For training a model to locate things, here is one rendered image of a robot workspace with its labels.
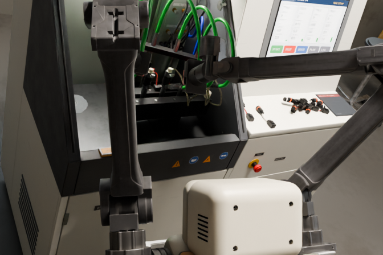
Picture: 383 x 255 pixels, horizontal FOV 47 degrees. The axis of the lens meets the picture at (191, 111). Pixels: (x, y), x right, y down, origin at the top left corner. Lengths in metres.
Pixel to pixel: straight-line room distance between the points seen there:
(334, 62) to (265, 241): 0.47
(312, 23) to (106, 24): 1.38
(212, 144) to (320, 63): 0.64
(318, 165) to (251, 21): 0.84
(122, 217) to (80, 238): 0.86
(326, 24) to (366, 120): 1.05
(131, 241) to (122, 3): 0.43
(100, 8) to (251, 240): 0.49
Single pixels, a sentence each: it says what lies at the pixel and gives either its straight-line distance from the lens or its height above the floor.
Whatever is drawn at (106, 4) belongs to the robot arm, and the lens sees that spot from 0.76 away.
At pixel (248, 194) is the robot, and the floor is 1.38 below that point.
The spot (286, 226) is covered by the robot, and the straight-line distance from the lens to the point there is 0.89.
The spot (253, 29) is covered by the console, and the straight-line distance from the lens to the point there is 1.78.
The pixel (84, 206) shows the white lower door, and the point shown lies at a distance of 1.57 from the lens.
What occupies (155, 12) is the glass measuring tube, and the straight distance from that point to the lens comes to 1.79.
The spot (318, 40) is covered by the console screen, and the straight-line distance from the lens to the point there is 2.06.
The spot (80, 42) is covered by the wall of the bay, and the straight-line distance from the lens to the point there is 1.78.
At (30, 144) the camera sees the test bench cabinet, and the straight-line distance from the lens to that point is 1.84.
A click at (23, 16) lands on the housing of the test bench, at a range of 1.83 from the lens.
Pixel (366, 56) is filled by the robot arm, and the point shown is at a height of 1.58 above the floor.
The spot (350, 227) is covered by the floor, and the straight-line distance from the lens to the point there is 3.20.
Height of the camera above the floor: 1.93
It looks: 35 degrees down
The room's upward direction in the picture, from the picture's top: 22 degrees clockwise
